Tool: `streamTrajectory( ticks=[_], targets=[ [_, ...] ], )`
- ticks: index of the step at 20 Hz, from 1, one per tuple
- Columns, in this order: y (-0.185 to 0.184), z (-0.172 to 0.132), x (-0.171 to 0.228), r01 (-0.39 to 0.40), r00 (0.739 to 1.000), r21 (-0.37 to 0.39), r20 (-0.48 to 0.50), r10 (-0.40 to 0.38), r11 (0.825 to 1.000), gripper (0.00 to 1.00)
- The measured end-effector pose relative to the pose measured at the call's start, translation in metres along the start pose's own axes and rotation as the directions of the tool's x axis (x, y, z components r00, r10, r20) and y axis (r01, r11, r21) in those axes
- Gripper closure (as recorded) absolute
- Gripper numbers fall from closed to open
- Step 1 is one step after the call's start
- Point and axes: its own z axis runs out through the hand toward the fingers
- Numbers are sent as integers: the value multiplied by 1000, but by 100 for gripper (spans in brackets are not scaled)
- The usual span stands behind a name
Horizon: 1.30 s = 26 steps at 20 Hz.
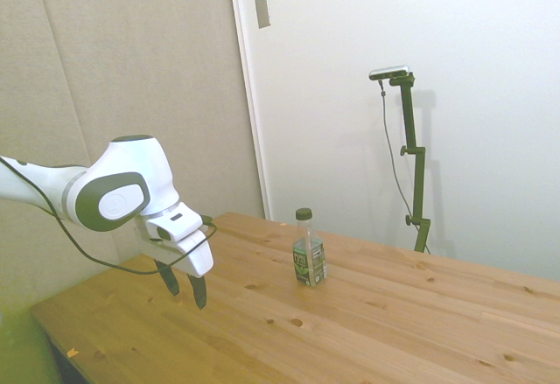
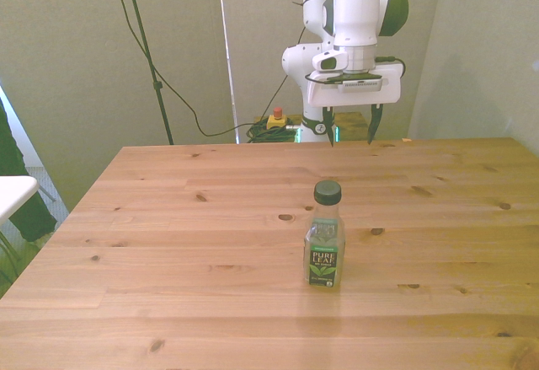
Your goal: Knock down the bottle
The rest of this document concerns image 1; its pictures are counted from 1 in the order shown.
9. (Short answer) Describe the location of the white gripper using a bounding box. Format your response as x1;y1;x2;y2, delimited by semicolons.
134;216;215;311

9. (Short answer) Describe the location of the clear plastic bottle black cap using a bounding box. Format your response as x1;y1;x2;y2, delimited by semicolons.
291;207;329;289

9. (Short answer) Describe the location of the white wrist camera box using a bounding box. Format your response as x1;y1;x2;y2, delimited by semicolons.
144;202;205;243

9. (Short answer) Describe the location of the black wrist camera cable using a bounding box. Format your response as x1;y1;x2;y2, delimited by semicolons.
0;156;218;276

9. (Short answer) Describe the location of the dark green camera stand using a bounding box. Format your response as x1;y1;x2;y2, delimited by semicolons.
388;73;432;254

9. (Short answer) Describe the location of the grey wall switch plate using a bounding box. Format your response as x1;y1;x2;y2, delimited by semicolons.
255;0;272;30

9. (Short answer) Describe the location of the silver exterior camera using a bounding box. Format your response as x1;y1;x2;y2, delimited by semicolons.
368;64;411;81

